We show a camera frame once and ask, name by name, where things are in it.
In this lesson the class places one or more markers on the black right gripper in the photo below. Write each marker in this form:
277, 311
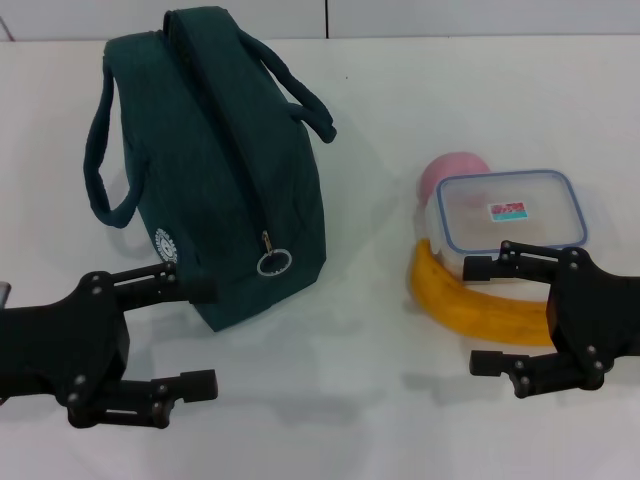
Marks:
595, 320

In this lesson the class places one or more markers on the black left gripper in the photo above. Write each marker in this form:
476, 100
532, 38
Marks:
65, 345

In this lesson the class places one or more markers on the yellow banana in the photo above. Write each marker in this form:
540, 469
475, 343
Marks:
450, 305

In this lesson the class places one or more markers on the pink toy peach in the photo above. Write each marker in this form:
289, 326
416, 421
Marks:
452, 167

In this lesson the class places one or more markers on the dark teal insulated lunch bag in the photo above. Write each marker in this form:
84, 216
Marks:
210, 165

